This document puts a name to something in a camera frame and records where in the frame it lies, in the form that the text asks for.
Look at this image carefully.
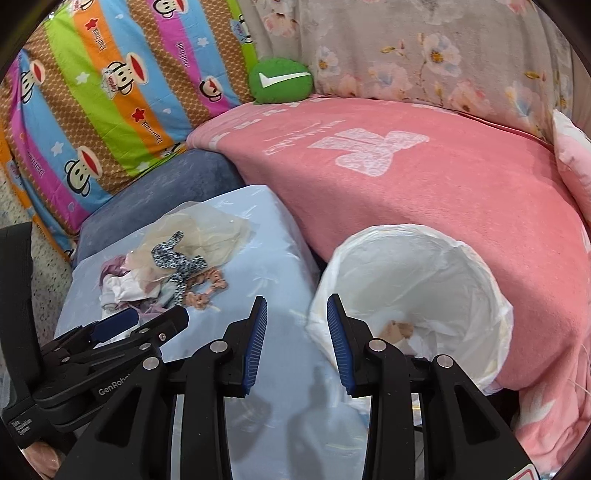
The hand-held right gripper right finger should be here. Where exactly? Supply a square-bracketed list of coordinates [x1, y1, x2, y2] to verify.
[326, 293, 541, 480]

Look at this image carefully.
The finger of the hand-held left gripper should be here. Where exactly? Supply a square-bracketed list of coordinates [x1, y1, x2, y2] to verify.
[60, 305, 191, 372]
[39, 309, 140, 358]

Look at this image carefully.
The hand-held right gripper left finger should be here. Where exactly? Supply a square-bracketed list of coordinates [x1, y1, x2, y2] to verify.
[58, 295, 269, 480]

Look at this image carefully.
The white cloth scrap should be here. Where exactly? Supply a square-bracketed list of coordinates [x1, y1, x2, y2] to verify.
[99, 272, 148, 311]

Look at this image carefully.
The pink scrunchie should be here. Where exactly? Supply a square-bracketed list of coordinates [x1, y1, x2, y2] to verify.
[180, 270, 229, 311]

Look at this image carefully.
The mauve cloth scrap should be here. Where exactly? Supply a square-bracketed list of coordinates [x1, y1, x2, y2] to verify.
[100, 255, 137, 280]

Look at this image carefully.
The leopard print cloth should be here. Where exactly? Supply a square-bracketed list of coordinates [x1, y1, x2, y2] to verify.
[151, 231, 208, 308]

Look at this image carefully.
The tan paper scrap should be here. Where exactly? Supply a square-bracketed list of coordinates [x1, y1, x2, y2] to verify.
[379, 320, 416, 342]

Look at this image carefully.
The white lined trash bin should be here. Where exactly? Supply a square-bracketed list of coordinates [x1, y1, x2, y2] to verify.
[305, 223, 514, 416]

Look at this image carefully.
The person's left hand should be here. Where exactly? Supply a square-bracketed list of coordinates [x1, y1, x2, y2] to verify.
[21, 440, 63, 478]

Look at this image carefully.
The light blue palm print pillow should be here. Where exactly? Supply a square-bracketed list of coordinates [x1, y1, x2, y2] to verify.
[54, 185, 370, 480]

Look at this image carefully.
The blue-grey velvet cushion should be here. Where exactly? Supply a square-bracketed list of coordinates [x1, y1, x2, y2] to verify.
[71, 148, 245, 268]

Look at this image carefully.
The striped monkey print pillow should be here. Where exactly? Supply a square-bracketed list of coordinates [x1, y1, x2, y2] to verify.
[0, 0, 259, 236]
[0, 129, 79, 264]

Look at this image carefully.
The pink blanket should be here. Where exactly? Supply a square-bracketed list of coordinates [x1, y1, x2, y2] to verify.
[186, 93, 591, 402]

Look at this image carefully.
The pink floral bed sheet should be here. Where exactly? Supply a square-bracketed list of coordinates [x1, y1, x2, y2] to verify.
[510, 369, 591, 477]

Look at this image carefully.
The green cushion with white tick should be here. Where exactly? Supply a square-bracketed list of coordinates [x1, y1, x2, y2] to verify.
[248, 56, 315, 104]

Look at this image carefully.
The pink floral pillow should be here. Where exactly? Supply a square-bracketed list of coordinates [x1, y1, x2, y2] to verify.
[553, 108, 591, 232]

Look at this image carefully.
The grey floral blanket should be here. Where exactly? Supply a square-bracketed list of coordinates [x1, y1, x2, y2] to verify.
[238, 0, 578, 144]

